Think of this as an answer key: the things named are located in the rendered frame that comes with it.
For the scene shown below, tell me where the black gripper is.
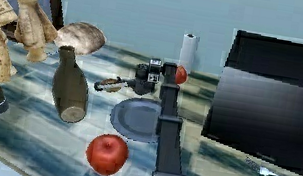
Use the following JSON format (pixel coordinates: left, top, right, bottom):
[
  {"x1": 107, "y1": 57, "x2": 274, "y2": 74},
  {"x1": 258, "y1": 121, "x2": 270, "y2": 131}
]
[{"x1": 92, "y1": 55, "x2": 161, "y2": 102}]

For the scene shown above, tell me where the red tomato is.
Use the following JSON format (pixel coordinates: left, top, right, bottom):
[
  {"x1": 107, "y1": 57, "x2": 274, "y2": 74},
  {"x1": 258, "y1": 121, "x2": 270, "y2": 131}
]
[{"x1": 173, "y1": 64, "x2": 190, "y2": 86}]

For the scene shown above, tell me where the blue round plate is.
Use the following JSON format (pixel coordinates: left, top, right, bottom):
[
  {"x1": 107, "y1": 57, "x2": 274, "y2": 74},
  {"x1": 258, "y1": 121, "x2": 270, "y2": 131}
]
[{"x1": 106, "y1": 92, "x2": 166, "y2": 146}]

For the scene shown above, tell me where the olive green bottle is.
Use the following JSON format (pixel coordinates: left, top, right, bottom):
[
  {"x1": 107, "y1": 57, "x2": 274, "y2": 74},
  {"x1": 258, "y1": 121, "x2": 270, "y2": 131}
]
[{"x1": 45, "y1": 43, "x2": 98, "y2": 126}]

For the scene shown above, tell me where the round brown bread loaf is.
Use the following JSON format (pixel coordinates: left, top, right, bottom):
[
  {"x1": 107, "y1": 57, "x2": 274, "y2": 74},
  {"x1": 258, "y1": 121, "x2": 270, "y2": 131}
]
[{"x1": 51, "y1": 17, "x2": 110, "y2": 60}]

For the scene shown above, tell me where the red apple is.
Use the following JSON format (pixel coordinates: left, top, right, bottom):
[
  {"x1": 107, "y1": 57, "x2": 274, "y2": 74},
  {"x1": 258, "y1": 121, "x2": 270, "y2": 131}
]
[{"x1": 82, "y1": 130, "x2": 133, "y2": 176}]

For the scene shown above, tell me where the white paper towel roll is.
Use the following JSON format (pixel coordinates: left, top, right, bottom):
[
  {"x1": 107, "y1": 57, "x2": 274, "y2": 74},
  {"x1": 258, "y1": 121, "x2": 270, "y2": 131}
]
[{"x1": 176, "y1": 31, "x2": 200, "y2": 75}]

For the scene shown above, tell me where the black microwave oven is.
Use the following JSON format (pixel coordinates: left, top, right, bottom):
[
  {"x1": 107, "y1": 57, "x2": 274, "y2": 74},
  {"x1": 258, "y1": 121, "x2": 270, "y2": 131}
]
[{"x1": 195, "y1": 26, "x2": 303, "y2": 176}]

